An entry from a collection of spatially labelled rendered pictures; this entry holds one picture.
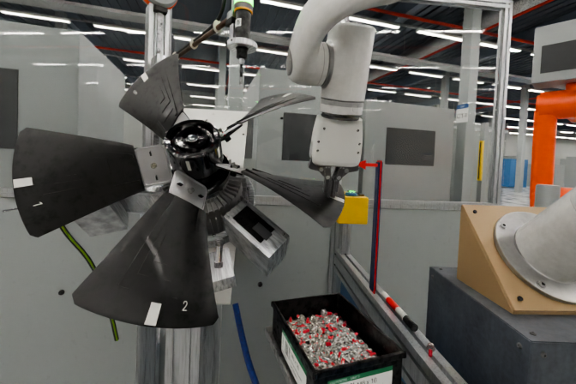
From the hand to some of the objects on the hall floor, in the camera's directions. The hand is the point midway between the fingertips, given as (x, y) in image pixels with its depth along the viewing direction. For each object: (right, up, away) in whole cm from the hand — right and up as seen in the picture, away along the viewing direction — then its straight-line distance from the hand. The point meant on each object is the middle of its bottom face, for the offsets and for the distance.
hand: (330, 186), depth 61 cm
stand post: (-41, -111, +19) cm, 120 cm away
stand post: (-42, -110, +42) cm, 125 cm away
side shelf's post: (-42, -110, +64) cm, 134 cm away
